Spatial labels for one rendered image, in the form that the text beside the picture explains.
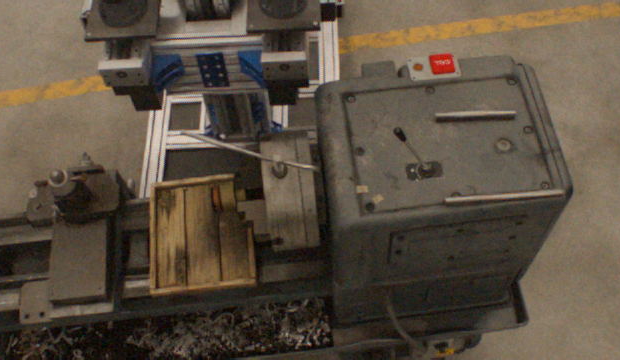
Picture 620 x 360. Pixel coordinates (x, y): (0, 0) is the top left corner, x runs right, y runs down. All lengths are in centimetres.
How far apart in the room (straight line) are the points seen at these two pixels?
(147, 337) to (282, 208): 80
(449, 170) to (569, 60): 206
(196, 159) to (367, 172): 142
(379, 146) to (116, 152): 188
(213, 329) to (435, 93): 103
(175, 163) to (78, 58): 104
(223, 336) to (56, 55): 211
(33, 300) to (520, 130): 141
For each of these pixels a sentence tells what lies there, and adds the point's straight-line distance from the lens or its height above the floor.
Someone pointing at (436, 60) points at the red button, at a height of 127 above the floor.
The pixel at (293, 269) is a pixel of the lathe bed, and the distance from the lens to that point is 198.
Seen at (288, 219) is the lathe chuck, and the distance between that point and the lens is 171.
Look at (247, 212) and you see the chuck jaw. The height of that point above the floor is 110.
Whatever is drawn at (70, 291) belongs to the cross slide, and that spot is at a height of 97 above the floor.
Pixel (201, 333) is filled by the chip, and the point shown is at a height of 58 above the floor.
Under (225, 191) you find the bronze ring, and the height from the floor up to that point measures 112.
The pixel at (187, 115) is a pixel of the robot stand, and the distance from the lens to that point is 312.
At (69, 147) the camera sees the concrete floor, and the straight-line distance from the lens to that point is 346.
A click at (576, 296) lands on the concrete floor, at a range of 303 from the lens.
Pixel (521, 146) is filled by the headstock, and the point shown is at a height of 126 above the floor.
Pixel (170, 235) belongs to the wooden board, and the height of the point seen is 88.
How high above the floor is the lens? 269
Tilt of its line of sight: 61 degrees down
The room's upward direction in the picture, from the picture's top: 5 degrees counter-clockwise
